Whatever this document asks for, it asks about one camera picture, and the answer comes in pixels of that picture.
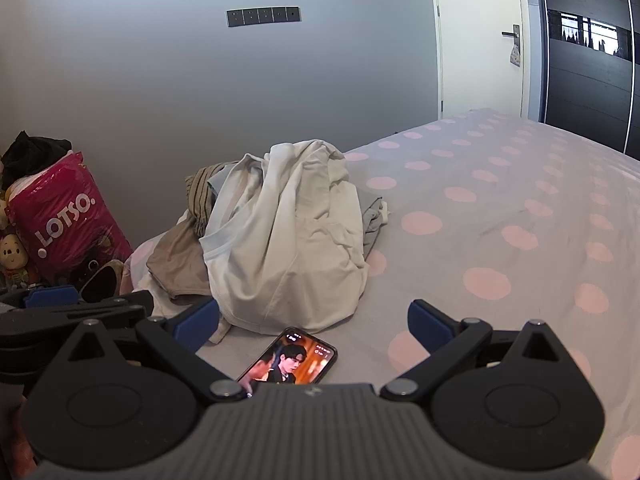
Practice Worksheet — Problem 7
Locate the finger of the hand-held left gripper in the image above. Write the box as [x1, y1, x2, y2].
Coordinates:
[0, 284, 81, 310]
[0, 290, 153, 333]

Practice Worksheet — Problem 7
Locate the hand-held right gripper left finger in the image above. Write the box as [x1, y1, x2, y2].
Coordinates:
[47, 296, 251, 403]

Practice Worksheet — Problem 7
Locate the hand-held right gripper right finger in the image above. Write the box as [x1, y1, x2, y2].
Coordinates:
[380, 299, 583, 403]

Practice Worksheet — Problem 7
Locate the cream T-shirt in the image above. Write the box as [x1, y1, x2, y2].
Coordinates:
[199, 138, 371, 346]

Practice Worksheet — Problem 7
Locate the yellow bear plush toy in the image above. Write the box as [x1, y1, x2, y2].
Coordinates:
[0, 232, 38, 288]

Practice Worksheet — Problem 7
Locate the tan cloth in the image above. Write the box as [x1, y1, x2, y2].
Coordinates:
[146, 211, 217, 306]

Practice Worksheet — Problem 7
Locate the red plastic bag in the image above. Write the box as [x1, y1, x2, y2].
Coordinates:
[5, 152, 134, 287]

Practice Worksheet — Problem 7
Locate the black smartphone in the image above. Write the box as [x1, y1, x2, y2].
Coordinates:
[235, 326, 337, 387]

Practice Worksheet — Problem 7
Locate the grey garment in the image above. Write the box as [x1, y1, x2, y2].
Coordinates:
[206, 164, 390, 261]

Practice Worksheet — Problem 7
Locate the dark brown striped cloth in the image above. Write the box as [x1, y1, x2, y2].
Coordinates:
[184, 161, 242, 237]

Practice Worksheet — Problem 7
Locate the grey pink-dotted bed sheet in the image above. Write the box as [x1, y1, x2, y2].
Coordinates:
[122, 107, 640, 480]

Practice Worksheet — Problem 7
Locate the black cloth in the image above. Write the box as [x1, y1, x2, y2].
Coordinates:
[0, 131, 74, 191]

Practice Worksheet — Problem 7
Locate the white door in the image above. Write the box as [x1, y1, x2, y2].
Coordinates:
[429, 0, 546, 123]

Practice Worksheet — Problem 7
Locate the black wardrobe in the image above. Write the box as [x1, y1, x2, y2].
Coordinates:
[532, 0, 640, 155]

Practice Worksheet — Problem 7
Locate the grey wall switch panel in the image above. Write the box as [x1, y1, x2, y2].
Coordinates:
[226, 6, 302, 28]

